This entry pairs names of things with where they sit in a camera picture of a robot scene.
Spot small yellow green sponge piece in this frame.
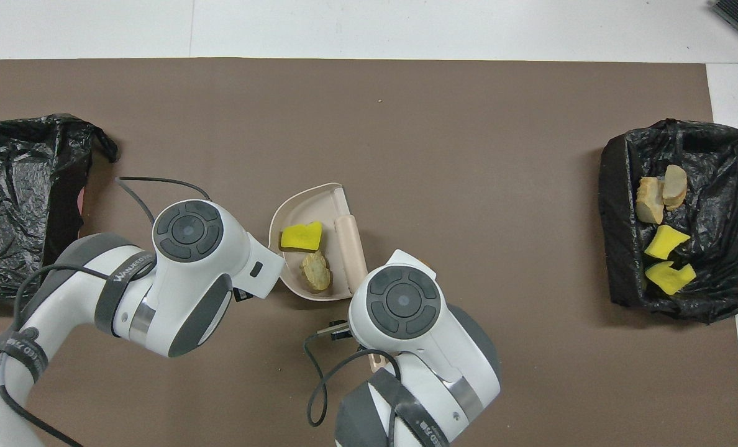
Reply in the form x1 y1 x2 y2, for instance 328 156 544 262
644 225 691 260

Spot beige plastic dustpan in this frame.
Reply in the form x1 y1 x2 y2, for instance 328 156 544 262
268 182 370 302

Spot large yellow green sponge piece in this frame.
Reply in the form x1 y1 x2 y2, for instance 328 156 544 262
645 261 697 296

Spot tan orange foam chunk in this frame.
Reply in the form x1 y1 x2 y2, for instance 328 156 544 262
635 177 665 225

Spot notched yellow green sponge piece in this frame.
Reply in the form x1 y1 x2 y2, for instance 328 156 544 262
280 221 323 252

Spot brown table mat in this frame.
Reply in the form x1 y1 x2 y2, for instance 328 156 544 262
0 58 738 447

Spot pale tan foam chunk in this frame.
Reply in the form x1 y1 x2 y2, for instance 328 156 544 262
662 165 688 210

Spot pale rounded foam chunk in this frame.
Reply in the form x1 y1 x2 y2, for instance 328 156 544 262
299 251 333 292

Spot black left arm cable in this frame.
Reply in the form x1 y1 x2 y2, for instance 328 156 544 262
0 176 212 447

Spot black bag lined bin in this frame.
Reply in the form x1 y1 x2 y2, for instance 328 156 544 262
598 118 738 325
0 114 119 306

